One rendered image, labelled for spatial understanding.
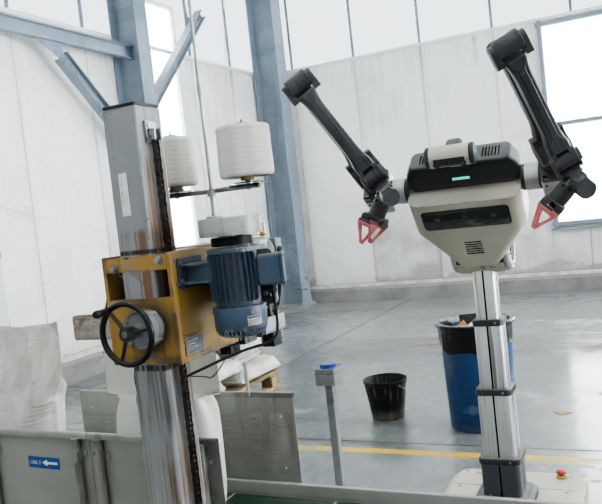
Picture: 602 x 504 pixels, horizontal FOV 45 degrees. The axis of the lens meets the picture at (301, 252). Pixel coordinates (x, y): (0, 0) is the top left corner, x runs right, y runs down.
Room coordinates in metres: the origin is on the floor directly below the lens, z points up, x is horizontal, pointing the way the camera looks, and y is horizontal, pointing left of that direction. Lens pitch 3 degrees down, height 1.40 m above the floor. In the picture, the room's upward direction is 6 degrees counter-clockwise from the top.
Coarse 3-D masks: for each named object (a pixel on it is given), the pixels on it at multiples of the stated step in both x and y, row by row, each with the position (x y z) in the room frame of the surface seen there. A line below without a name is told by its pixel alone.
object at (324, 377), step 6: (336, 366) 2.59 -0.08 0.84; (318, 372) 2.57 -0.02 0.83; (324, 372) 2.56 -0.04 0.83; (330, 372) 2.55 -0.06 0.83; (336, 372) 2.56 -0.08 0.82; (318, 378) 2.57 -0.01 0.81; (324, 378) 2.56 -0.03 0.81; (330, 378) 2.55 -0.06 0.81; (336, 378) 2.56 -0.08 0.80; (342, 378) 2.61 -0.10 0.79; (318, 384) 2.57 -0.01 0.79; (324, 384) 2.56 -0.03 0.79; (330, 384) 2.55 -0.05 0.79; (336, 384) 2.55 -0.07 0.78
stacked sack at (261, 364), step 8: (256, 360) 5.77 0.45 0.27; (264, 360) 5.78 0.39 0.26; (272, 360) 5.85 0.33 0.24; (248, 368) 5.54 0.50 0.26; (256, 368) 5.61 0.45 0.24; (264, 368) 5.71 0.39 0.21; (272, 368) 5.83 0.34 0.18; (232, 376) 5.46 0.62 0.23; (240, 376) 5.44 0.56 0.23; (248, 376) 5.48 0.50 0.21; (256, 376) 5.59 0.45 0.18; (224, 384) 5.48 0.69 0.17; (232, 384) 5.44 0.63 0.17; (240, 384) 5.41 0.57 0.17
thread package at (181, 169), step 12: (168, 144) 2.22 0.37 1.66; (180, 144) 2.23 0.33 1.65; (168, 156) 2.21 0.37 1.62; (180, 156) 2.22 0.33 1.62; (192, 156) 2.26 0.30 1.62; (168, 168) 2.21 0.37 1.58; (180, 168) 2.22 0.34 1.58; (192, 168) 2.25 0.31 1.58; (168, 180) 2.21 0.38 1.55; (180, 180) 2.22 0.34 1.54; (192, 180) 2.24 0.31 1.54
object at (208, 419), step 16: (112, 368) 2.66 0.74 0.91; (128, 368) 2.62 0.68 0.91; (192, 368) 2.50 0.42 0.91; (208, 368) 2.47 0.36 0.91; (112, 384) 2.66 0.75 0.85; (128, 384) 2.63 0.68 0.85; (192, 384) 2.50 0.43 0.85; (208, 384) 2.47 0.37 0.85; (128, 400) 2.55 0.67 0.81; (208, 400) 2.50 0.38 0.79; (128, 416) 2.54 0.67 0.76; (208, 416) 2.46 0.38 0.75; (128, 432) 2.53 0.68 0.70; (208, 432) 2.44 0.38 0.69; (224, 464) 2.50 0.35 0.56; (224, 480) 2.49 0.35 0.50
